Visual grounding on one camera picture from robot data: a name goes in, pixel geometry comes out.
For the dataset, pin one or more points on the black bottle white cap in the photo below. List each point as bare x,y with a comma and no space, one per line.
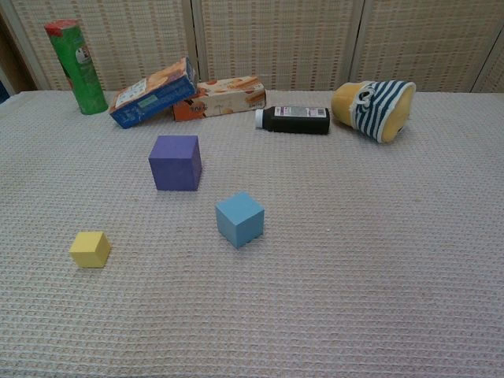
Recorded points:
299,120

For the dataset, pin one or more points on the large purple foam cube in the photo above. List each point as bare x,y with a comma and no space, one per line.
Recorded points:
173,165

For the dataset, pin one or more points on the woven folding screen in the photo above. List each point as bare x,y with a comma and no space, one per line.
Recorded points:
275,39

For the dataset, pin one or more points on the yellow plush toy striped cloth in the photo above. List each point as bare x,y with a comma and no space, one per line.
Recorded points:
374,110

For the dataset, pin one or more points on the white woven tablecloth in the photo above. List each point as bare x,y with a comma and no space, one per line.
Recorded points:
315,256

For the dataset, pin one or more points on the light blue block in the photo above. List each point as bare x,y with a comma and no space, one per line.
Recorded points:
238,220

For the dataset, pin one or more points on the brown wooden cabinet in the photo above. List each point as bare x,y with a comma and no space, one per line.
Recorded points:
15,59

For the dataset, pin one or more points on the small yellow block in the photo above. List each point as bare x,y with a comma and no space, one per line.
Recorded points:
88,250

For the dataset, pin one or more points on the green chip can red lid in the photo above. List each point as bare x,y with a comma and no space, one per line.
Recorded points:
80,71

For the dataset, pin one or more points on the white orange wafer box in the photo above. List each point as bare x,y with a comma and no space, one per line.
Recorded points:
228,98

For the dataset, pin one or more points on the blue object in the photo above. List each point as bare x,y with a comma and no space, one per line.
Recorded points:
3,91

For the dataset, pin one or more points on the blue cracker box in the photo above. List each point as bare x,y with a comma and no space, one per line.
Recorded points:
153,98

